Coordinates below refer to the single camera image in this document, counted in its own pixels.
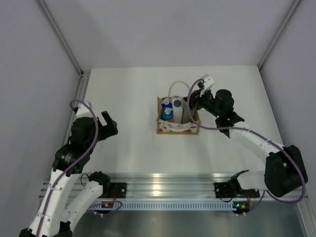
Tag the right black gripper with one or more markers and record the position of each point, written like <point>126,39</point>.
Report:
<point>195,97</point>

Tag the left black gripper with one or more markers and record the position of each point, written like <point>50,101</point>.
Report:
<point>109,130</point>

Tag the white square bottle grey cap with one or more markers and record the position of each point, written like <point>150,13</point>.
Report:
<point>177,110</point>

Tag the grey-green bottle beige cap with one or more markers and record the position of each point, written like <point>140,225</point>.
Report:
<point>188,113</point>

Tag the dark blue pump bottle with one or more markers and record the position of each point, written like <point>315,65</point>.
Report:
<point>166,103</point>

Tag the watermelon print canvas bag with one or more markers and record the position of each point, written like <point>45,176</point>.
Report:
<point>165,127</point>

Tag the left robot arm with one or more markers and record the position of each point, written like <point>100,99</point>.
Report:
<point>56,217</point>

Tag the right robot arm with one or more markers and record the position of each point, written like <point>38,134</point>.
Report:
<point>284,169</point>

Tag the light blue pump bottle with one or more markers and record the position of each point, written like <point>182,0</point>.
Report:
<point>167,114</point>

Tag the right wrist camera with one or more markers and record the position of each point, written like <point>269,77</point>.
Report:
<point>207,83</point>

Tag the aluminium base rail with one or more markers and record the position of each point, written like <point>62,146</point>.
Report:
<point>170,186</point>

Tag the white slotted cable duct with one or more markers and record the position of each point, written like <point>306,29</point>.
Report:
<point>171,205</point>

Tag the left aluminium frame post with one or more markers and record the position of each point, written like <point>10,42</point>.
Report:
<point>56,29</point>

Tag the aluminium frame post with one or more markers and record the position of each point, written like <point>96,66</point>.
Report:
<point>281,28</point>
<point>56,29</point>

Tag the right aluminium frame post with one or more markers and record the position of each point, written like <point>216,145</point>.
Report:
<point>281,28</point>

